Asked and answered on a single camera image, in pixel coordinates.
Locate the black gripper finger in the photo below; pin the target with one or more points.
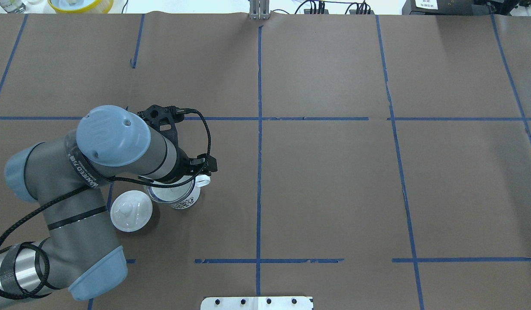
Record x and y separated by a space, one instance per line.
208 163

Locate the white patterned mug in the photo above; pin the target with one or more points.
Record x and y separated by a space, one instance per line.
180 197

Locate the aluminium frame post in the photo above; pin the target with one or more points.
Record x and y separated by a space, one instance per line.
259 9

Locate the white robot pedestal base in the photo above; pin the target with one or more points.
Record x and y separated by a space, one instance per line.
258 303

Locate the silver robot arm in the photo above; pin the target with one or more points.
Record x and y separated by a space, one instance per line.
69 242

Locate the white ceramic lid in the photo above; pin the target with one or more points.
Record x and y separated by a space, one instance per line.
131 211

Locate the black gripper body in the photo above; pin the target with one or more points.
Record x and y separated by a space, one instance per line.
182 169

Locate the clear plastic bottle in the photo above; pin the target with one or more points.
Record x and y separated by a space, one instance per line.
13 6

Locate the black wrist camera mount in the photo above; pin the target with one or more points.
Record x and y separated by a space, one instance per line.
163 120

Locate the orange black adapter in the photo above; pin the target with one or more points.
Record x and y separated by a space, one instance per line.
359 9
313 7

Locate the near orange black adapter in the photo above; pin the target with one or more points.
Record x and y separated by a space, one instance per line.
359 9

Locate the yellow rimmed bowl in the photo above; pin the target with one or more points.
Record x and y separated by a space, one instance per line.
81 6

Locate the black computer box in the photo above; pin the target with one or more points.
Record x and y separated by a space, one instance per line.
444 7

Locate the far orange black adapter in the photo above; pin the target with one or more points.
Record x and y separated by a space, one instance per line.
313 7

